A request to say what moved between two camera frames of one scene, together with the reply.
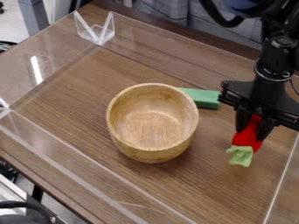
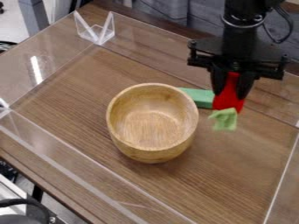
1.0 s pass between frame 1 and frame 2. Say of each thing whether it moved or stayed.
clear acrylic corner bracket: stayed
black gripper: moved
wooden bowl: stayed
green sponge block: stayed
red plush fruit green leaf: moved
